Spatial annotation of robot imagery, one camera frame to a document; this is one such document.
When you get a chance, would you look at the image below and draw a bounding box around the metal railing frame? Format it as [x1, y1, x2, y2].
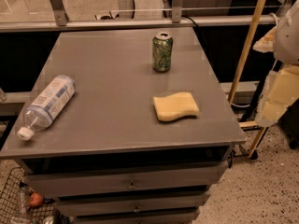
[0, 0, 293, 33]

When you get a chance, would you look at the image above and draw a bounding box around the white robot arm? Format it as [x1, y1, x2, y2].
[253, 0, 299, 127]

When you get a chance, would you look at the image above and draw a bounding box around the green soda can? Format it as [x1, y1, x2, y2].
[152, 32, 173, 72]

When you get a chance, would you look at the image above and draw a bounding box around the empty bottle in basket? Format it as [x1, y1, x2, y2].
[19, 184, 29, 215]

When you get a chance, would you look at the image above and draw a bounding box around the top drawer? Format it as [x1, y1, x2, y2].
[26, 161, 227, 198]

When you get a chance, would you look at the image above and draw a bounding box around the orange fruit in basket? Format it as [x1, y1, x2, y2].
[29, 192, 43, 207]

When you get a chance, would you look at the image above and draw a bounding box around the drawer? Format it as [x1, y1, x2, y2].
[75, 208, 199, 224]
[26, 161, 227, 198]
[57, 190, 209, 217]

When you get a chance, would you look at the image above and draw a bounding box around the middle drawer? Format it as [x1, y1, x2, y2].
[57, 190, 209, 217]

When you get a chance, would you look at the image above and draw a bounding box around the yellow sponge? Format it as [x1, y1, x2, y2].
[153, 92, 200, 121]

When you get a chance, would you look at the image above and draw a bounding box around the bottom drawer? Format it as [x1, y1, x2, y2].
[75, 208, 199, 224]

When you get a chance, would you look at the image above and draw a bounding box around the black wire basket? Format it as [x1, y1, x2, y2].
[0, 168, 63, 224]

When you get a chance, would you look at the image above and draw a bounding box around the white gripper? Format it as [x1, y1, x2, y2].
[253, 25, 299, 127]

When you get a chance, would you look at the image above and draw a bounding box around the wooden easel frame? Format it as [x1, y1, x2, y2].
[228, 0, 267, 160]

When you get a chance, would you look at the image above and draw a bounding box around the grey drawer cabinet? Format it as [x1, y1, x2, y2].
[0, 27, 248, 224]

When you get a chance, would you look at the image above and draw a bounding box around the clear plastic water bottle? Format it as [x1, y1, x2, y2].
[17, 75, 76, 141]

